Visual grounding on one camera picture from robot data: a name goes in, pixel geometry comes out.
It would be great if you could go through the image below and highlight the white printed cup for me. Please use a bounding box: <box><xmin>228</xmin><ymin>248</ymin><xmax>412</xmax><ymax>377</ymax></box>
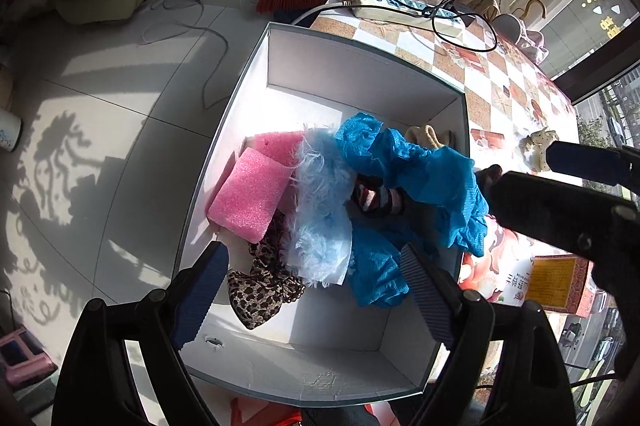
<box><xmin>0</xmin><ymin>107</ymin><xmax>24</xmax><ymax>153</ymax></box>

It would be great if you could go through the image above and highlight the pink foam sponge block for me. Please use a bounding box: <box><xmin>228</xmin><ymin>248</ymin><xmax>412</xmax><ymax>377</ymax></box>
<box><xmin>206</xmin><ymin>148</ymin><xmax>297</xmax><ymax>243</ymax></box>
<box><xmin>244</xmin><ymin>131</ymin><xmax>307</xmax><ymax>169</ymax></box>

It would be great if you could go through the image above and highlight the floral printed package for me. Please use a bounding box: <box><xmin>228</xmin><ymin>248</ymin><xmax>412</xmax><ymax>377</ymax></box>
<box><xmin>457</xmin><ymin>218</ymin><xmax>535</xmax><ymax>307</ymax></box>

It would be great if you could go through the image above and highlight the light blue fluffy scrunchie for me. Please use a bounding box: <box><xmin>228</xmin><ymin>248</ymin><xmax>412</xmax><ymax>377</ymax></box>
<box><xmin>292</xmin><ymin>127</ymin><xmax>357</xmax><ymax>211</ymax></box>
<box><xmin>284</xmin><ymin>206</ymin><xmax>355</xmax><ymax>291</ymax></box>

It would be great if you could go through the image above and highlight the orange patterned box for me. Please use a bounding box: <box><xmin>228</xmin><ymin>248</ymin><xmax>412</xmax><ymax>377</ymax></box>
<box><xmin>524</xmin><ymin>254</ymin><xmax>609</xmax><ymax>318</ymax></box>

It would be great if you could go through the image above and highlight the black cable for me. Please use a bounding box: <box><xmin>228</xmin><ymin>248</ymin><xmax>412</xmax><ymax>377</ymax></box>
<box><xmin>370</xmin><ymin>0</ymin><xmax>499</xmax><ymax>53</ymax></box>

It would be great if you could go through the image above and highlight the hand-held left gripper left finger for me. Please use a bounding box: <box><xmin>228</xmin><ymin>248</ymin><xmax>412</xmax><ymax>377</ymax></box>
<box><xmin>50</xmin><ymin>242</ymin><xmax>231</xmax><ymax>426</ymax></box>

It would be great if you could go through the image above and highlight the pink plastic stool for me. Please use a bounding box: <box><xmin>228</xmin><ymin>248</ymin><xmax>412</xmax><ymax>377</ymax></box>
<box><xmin>0</xmin><ymin>327</ymin><xmax>59</xmax><ymax>391</ymax></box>

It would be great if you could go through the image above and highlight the leopard print scrunchie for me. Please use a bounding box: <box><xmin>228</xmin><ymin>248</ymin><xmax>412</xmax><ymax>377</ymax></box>
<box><xmin>227</xmin><ymin>212</ymin><xmax>307</xmax><ymax>331</ymax></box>

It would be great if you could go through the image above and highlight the white polka dot scrunchie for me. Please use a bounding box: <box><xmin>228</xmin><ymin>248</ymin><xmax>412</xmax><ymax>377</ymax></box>
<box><xmin>520</xmin><ymin>126</ymin><xmax>560</xmax><ymax>171</ymax></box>

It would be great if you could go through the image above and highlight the blue non-woven shoe cover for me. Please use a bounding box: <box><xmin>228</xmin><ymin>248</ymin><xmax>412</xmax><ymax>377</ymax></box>
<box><xmin>344</xmin><ymin>225</ymin><xmax>442</xmax><ymax>309</ymax></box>
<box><xmin>334</xmin><ymin>112</ymin><xmax>490</xmax><ymax>257</ymax></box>

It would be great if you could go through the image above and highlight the white ornament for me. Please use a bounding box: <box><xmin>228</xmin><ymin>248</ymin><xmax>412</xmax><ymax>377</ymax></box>
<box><xmin>491</xmin><ymin>0</ymin><xmax>550</xmax><ymax>62</ymax></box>

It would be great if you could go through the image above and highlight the white floor cable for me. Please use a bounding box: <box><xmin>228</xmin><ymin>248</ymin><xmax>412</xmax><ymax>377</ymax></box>
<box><xmin>141</xmin><ymin>0</ymin><xmax>230</xmax><ymax>111</ymax></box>

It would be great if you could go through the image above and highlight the red cloth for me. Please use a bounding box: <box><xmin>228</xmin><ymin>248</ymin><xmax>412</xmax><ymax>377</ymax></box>
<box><xmin>229</xmin><ymin>397</ymin><xmax>307</xmax><ymax>426</ymax></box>

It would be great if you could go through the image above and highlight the beige knitted item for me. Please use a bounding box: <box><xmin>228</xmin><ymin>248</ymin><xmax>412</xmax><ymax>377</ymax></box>
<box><xmin>404</xmin><ymin>124</ymin><xmax>457</xmax><ymax>153</ymax></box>

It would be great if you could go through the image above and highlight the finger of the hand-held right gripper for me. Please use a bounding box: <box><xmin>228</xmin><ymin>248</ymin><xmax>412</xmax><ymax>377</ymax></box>
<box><xmin>486</xmin><ymin>172</ymin><xmax>640</xmax><ymax>267</ymax></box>
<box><xmin>546</xmin><ymin>140</ymin><xmax>640</xmax><ymax>197</ymax></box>

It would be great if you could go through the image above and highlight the dark brown knitted item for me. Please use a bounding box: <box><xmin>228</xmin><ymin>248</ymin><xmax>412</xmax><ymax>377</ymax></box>
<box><xmin>474</xmin><ymin>163</ymin><xmax>505</xmax><ymax>203</ymax></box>

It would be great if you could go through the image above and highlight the white power strip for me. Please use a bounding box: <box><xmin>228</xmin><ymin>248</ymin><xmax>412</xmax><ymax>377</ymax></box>
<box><xmin>290</xmin><ymin>0</ymin><xmax>467</xmax><ymax>38</ymax></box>

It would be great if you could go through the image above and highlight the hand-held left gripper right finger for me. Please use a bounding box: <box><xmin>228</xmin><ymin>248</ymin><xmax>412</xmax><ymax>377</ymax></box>
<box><xmin>399</xmin><ymin>242</ymin><xmax>576</xmax><ymax>426</ymax></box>

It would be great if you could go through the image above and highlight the white cardboard box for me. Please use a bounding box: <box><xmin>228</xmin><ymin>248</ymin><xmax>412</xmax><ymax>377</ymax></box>
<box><xmin>172</xmin><ymin>22</ymin><xmax>472</xmax><ymax>408</ymax></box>

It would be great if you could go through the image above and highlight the checkered printed tablecloth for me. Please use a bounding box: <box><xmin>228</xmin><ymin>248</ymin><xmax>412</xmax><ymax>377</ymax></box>
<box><xmin>307</xmin><ymin>0</ymin><xmax>617</xmax><ymax>322</ymax></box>

